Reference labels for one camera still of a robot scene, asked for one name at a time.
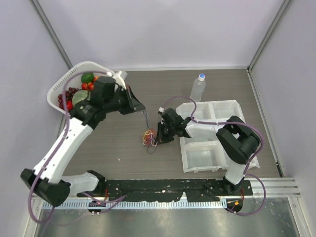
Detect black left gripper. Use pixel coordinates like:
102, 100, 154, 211
104, 85, 145, 115

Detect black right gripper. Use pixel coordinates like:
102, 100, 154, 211
155, 121, 176, 145

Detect colourful wire bundle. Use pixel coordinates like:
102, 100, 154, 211
141, 129, 158, 154

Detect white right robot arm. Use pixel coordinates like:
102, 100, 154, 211
155, 108, 264, 195

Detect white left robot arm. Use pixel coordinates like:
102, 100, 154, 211
21, 77, 145, 207

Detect white compartment tray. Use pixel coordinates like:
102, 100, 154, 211
176, 100, 245, 173

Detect red yellow peaches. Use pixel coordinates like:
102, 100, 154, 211
81, 76, 99, 91

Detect green striped melon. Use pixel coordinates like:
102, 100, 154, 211
72, 90, 90, 106

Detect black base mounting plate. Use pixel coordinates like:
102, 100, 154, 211
88, 179, 253, 202

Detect green lime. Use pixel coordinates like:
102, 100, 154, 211
80, 73, 94, 83

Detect clear plastic water bottle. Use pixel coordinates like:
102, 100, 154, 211
190, 74, 206, 102

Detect red apple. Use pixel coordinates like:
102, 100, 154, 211
66, 100, 73, 111

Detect dark red grape bunch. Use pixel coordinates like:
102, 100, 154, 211
58, 87, 79, 110

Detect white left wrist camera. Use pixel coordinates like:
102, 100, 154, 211
114, 71, 127, 86

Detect white slotted cable duct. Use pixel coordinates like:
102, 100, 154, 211
55, 198, 227, 211

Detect purple robot cable right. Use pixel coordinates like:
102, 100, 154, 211
163, 96, 267, 218

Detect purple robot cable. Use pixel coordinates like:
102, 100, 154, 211
27, 71, 126, 224
163, 96, 267, 218

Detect purple robot cable left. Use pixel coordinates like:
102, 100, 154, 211
27, 71, 126, 224

